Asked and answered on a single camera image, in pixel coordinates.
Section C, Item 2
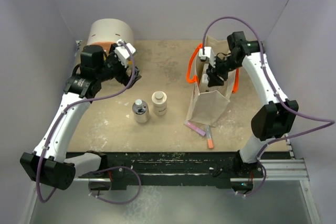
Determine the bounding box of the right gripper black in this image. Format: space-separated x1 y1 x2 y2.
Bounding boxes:
206 55 242 87

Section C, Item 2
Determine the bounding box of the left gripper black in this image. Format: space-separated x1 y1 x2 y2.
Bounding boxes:
96 44 141 89

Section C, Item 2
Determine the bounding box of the canvas bag with orange handles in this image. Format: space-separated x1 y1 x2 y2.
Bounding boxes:
186 45 239 126

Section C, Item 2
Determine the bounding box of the white bottle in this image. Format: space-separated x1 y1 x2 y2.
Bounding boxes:
200 74 209 87

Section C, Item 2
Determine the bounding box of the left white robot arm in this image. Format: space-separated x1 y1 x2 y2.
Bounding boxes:
20 44 230 191

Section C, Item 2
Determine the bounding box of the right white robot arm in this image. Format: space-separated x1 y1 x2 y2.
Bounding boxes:
207 31 299 177

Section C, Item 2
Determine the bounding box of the cream bottle with round cap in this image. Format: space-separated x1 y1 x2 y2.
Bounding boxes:
151 91 167 115

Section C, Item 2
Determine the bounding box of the silver bottle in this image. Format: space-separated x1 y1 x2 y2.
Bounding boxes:
132 99 150 123

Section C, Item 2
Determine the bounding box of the pink tube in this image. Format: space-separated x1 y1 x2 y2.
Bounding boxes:
184 120 206 136

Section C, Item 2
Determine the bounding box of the beige and orange cylinder box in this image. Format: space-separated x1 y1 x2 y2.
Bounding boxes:
87 18 134 54

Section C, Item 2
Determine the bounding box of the orange tube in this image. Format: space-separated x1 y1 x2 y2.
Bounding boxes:
205 125 214 149

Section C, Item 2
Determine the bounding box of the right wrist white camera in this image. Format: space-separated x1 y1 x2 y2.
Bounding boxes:
198 47 216 68

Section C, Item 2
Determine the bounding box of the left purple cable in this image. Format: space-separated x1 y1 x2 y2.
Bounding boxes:
36 40 142 205

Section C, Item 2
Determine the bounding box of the purple cable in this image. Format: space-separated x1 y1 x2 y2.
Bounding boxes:
36 40 142 205
202 16 336 197

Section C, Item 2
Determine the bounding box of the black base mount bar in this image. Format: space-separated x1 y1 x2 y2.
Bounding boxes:
81 152 264 190

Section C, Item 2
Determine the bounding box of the aluminium frame rail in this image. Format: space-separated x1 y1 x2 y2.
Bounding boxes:
73 40 309 182

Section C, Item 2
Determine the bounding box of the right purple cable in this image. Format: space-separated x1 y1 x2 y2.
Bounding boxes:
202 16 336 197

